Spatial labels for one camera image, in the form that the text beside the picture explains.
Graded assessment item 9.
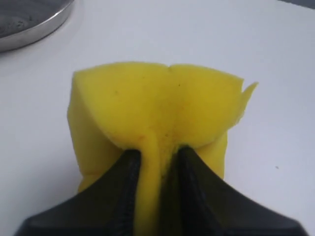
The yellow sponge block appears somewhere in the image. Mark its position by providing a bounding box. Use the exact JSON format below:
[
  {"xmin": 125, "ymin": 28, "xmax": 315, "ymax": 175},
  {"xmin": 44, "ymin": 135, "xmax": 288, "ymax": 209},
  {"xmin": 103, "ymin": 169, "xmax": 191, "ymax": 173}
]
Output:
[{"xmin": 67, "ymin": 62, "xmax": 256, "ymax": 236}]

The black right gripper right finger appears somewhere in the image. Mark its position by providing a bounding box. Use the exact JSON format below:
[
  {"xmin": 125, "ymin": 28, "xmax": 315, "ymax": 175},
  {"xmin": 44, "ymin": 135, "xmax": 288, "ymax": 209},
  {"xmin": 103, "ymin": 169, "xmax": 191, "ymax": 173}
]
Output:
[{"xmin": 159, "ymin": 147, "xmax": 307, "ymax": 236}]

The round steel dish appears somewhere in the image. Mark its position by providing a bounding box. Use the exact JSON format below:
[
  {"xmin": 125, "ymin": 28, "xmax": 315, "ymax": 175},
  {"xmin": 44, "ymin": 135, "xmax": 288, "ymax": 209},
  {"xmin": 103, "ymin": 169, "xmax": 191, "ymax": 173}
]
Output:
[{"xmin": 0, "ymin": 0, "xmax": 74, "ymax": 52}]

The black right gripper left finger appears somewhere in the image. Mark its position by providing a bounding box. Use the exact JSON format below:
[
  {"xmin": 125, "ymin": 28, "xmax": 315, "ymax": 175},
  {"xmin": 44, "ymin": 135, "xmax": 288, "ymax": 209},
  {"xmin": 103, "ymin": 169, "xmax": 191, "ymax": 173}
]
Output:
[{"xmin": 16, "ymin": 150, "xmax": 141, "ymax": 236}]

